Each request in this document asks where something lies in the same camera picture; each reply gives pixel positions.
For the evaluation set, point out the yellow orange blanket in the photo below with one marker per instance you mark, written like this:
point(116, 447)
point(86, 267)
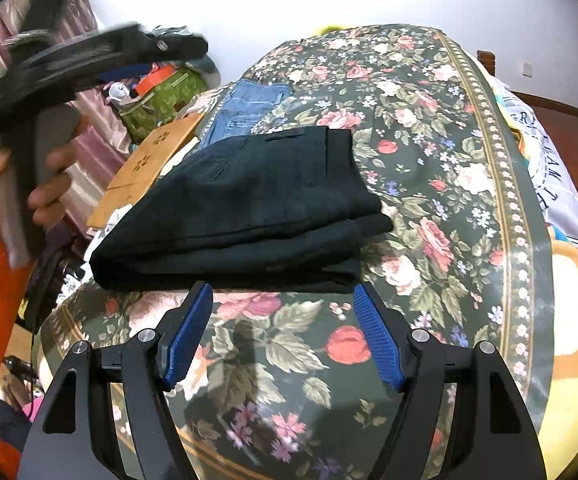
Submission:
point(558, 435)

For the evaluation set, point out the black pants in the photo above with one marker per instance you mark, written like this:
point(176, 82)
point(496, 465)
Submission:
point(280, 211)

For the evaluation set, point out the orange box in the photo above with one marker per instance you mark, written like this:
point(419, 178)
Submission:
point(156, 76)

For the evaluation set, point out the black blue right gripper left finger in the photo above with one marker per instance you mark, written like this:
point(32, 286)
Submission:
point(73, 435)

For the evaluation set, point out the brown wooden board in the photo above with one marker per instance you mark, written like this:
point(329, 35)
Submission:
point(143, 167)

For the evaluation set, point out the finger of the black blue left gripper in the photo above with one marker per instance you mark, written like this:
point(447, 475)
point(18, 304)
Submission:
point(124, 72)
point(171, 44)

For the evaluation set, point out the folded blue jeans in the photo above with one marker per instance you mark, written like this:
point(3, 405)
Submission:
point(246, 103)

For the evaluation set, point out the green fabric storage box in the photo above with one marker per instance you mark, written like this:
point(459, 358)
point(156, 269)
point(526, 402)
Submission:
point(160, 105)

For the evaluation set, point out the white printed pillow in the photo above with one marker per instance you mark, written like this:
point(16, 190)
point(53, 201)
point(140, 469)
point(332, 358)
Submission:
point(554, 188)

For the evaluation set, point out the floral dark green bedspread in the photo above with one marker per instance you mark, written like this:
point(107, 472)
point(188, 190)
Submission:
point(436, 364)

